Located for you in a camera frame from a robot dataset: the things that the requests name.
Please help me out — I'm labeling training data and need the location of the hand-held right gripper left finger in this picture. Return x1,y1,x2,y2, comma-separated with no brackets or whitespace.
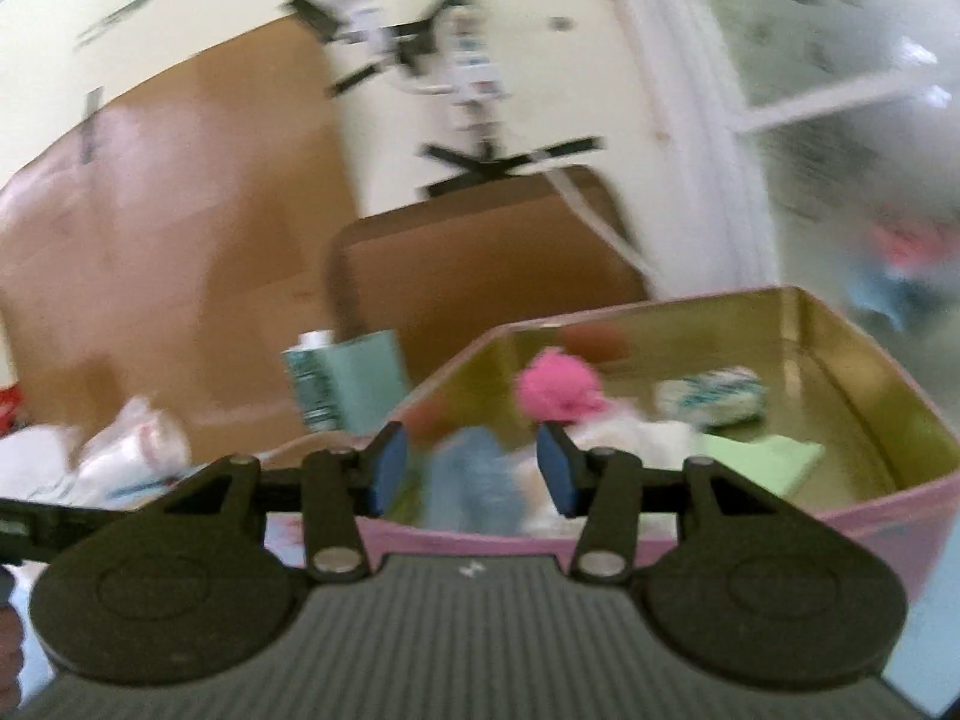
161,421,410,583

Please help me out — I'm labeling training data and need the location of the pink pom-pom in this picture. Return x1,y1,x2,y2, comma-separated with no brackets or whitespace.
514,346,610,422

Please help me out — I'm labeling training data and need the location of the small white cotton packet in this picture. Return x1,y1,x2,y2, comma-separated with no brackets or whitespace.
655,365,769,430

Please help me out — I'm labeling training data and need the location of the white tissue pack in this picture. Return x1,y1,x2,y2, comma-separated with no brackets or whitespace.
0,423,92,505

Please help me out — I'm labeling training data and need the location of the white wet wipes pack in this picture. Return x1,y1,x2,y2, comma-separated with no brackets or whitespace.
516,411,707,535

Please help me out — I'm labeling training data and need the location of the green cloth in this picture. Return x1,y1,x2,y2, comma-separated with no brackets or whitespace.
700,433,827,501

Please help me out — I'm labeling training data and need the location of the bagged stack of paper cups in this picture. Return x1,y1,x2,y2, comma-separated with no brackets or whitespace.
73,396,194,500

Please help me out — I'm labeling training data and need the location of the green drink carton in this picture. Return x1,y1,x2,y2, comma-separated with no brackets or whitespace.
282,329,340,434

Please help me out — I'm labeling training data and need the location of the white window frame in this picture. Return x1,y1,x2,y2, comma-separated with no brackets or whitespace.
592,0,960,301

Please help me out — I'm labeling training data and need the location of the blue plastic case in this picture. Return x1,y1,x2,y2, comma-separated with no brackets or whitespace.
426,424,527,535

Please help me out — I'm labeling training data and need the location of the person's left hand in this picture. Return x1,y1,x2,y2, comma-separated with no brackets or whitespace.
0,606,28,700

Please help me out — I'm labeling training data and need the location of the pink biscuit tin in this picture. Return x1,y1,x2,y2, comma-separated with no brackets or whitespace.
358,284,960,587

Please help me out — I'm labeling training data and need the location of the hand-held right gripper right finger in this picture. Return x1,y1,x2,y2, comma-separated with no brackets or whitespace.
536,421,781,583

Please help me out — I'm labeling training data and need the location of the teal carton box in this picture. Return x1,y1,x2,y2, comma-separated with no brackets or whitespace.
328,328,413,430

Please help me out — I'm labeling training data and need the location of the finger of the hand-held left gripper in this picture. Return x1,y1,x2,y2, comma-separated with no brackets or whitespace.
0,498,113,565

